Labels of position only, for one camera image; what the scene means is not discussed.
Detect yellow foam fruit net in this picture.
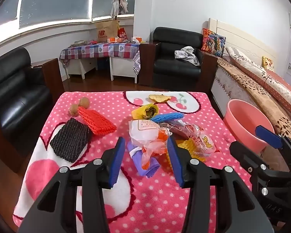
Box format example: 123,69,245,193
177,138,206,163

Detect checkered cloth side table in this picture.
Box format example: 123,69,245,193
59,41,141,74

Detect black foam fruit net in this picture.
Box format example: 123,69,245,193
50,118,93,163

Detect yellow wrapper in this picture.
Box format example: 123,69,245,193
132,103,159,119

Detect colourful printed pillow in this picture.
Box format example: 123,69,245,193
201,28,226,54

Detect pink plastic basin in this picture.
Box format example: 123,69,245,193
223,99,275,154

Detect bed with patterned blankets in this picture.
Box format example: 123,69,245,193
218,56,291,148

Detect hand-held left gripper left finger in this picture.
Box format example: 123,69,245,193
18,136,126,233

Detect coat rack with clothes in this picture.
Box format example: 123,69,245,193
110,0,129,20

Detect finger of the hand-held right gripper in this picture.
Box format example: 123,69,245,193
229,141,266,174
255,125,291,165

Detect black leather armchair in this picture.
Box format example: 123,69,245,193
139,27,219,90

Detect white printed plastic bag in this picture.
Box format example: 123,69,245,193
128,119,171,148

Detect white crumpled clothes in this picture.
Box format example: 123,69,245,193
175,46,200,66

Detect yellow cushion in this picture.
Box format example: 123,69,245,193
261,56,275,70

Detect black leather sofa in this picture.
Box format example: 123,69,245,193
0,47,53,173

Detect brown paper bag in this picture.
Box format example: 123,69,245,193
95,19,120,43

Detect white wooden table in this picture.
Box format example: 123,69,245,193
67,56,138,83

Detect red foam fruit net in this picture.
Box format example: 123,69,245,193
78,107,117,135

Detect clear snack packet yellow label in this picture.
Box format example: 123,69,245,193
184,124,216,154

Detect orange translucent plastic bag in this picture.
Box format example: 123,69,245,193
142,130,171,170

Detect red gift bag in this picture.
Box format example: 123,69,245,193
117,27,128,42

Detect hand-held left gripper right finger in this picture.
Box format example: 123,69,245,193
167,135,274,233

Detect blue foam fruit net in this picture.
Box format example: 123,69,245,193
150,112,185,124

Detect curved window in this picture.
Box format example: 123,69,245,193
0,0,137,30

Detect white floral quilt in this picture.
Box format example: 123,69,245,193
227,47,291,117

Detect brown wooden side table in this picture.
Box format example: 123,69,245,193
30,58,65,100

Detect cream bed headboard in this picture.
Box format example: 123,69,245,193
208,18,278,66

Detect yellow fruit peel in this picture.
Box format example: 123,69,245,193
148,94,172,103

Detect dark red snack packet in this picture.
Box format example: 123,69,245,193
159,123,192,136

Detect purple foam fruit net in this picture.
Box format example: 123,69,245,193
127,141,160,179

